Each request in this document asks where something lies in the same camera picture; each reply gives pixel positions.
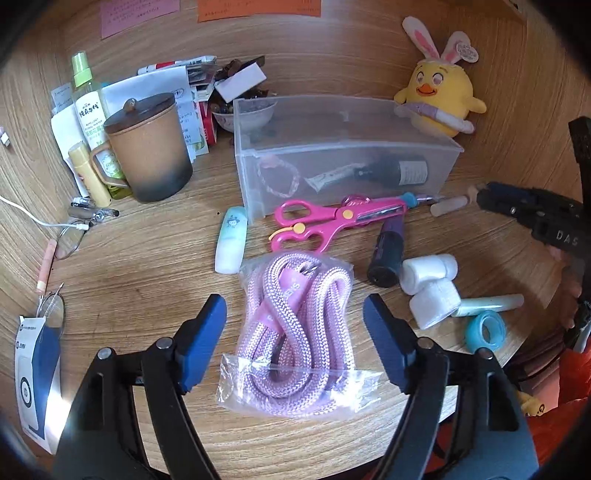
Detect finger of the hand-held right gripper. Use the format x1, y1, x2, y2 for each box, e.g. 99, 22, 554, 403
481, 182, 550, 204
475, 191, 539, 228

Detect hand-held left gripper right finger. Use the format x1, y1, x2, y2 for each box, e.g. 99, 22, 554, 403
362, 294, 541, 480

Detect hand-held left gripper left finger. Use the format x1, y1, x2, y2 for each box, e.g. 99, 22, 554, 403
53, 294, 228, 480

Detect pale pink stick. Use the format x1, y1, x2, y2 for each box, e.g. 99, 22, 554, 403
430, 185, 481, 217

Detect white tape roll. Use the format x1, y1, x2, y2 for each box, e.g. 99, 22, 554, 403
399, 254, 459, 294
410, 279, 461, 330

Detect blue pen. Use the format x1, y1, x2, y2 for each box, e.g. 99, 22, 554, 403
401, 191, 448, 208

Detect dark purple bottle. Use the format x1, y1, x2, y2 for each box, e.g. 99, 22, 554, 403
367, 216, 407, 289

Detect blue tape ring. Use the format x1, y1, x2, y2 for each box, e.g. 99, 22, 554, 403
465, 310, 507, 352

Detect pink rope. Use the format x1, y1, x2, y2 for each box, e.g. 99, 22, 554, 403
217, 251, 384, 421

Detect light green tube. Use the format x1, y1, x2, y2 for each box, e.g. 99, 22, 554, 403
450, 294, 525, 318

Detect small white squeeze bottle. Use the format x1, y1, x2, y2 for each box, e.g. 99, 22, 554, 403
215, 207, 248, 274

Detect pink scissors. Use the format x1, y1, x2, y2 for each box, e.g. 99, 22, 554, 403
269, 196, 409, 254

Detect clear plastic storage box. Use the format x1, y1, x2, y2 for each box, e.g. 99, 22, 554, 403
233, 95, 464, 217

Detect person's right hand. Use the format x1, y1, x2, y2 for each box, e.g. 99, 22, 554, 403
549, 248, 591, 330

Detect dark bottle with label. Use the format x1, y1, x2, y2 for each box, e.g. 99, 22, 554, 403
353, 154, 428, 188

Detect yellow chick plush toy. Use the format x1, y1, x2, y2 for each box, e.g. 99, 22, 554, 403
394, 17, 488, 139

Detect silver white tube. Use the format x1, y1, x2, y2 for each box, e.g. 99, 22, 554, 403
305, 166, 360, 193

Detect blue and white box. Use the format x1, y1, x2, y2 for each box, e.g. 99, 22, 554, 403
14, 316, 64, 455

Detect metal clip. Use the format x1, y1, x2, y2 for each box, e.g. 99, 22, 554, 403
68, 196, 120, 221

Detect pink pen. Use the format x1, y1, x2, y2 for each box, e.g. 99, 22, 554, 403
37, 240, 57, 292

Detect brown mug with lid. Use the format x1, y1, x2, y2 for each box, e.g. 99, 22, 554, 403
90, 92, 195, 204

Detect yellow lip balm tube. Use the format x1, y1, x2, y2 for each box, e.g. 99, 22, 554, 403
68, 141, 112, 208

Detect white bowl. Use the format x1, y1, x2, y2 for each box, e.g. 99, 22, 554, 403
211, 99, 278, 136

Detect white carton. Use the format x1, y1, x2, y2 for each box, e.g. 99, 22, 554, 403
213, 64, 267, 102

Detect stack of papers and packets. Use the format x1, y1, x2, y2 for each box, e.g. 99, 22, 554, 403
50, 55, 222, 197

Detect green spray bottle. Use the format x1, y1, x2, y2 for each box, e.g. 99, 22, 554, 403
71, 52, 129, 200

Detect red and white marker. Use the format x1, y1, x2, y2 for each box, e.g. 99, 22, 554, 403
137, 55, 218, 75

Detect orange sticky note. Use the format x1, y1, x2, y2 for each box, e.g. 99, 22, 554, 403
198, 0, 321, 24

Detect pink sticky note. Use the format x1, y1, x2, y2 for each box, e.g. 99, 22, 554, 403
100, 0, 180, 40

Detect thin frame glasses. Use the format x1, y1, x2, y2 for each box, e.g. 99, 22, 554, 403
54, 220, 91, 262

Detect pink beaded bracelet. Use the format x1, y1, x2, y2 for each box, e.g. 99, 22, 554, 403
256, 157, 304, 197

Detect white cable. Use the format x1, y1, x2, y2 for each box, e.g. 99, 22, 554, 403
0, 195, 89, 230

